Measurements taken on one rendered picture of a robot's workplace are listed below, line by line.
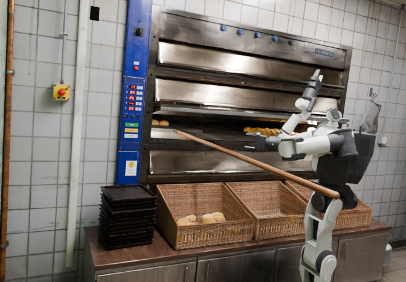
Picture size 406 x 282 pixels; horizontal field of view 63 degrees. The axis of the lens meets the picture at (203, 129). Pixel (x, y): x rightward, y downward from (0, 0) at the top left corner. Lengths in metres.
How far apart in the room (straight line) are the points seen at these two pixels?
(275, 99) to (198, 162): 0.86
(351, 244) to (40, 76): 2.56
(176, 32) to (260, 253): 1.63
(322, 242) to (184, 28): 1.67
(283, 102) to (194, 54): 0.90
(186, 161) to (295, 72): 1.22
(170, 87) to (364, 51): 1.99
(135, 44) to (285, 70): 1.29
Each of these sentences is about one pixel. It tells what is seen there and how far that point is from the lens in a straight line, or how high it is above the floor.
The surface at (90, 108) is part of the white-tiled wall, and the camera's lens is 2.27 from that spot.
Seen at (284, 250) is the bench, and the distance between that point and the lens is 2.53.
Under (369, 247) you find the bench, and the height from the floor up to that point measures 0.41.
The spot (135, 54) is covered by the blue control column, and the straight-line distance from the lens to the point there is 2.30.
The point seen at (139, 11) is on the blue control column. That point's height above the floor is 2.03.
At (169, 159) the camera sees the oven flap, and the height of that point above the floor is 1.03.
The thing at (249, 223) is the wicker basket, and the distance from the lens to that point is 2.32.
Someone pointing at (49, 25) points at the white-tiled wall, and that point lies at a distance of 2.27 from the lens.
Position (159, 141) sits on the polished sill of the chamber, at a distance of 2.41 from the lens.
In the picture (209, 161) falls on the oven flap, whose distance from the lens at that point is 2.60.
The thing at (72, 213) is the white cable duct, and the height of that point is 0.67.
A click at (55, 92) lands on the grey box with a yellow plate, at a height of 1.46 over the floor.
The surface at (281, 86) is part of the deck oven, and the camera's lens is 2.89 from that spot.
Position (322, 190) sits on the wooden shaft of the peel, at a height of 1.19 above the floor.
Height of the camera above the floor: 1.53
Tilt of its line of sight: 6 degrees down
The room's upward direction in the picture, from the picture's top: 6 degrees clockwise
